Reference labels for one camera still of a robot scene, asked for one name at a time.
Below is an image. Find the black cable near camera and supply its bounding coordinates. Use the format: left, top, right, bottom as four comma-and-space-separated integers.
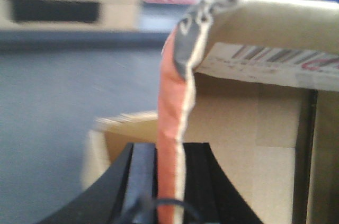
124, 196, 202, 224

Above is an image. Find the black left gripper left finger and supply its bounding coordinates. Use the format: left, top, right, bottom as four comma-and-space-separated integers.
41, 143, 156, 223

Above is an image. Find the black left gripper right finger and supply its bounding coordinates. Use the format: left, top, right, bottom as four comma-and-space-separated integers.
183, 142, 262, 223

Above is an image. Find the cardboard box with red print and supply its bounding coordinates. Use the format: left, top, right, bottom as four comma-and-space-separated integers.
83, 0, 338, 223

